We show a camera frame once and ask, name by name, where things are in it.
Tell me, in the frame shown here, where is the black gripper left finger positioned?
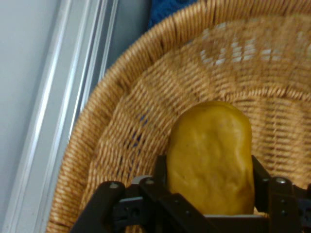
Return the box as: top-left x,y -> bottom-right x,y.
69,155 -> 221,233

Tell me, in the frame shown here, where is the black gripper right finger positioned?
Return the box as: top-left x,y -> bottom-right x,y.
251,155 -> 311,233

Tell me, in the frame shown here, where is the yellow-brown potato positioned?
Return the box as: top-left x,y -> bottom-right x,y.
167,100 -> 256,216

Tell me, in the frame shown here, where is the woven wicker basket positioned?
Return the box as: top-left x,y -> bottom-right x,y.
46,0 -> 311,233

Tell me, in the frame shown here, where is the aluminium frame rail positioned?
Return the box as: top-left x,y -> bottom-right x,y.
0,0 -> 120,233

